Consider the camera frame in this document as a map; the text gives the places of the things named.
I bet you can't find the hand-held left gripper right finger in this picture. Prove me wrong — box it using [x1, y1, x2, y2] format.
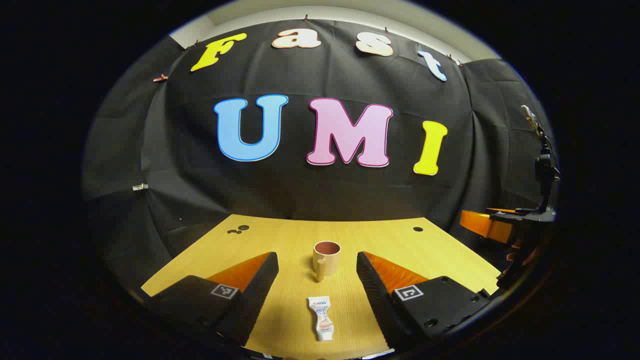
[356, 251, 493, 352]

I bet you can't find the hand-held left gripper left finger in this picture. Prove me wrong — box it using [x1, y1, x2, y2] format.
[142, 251, 280, 347]

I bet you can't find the white toothpaste tube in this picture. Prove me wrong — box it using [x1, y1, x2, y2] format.
[307, 296, 335, 342]

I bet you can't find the beige cup with wooden handle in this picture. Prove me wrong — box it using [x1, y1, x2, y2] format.
[312, 240, 342, 282]

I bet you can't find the wooden desktop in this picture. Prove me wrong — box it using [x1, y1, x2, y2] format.
[141, 214, 502, 360]

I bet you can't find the black backdrop cloth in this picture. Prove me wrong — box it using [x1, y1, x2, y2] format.
[82, 19, 558, 281]

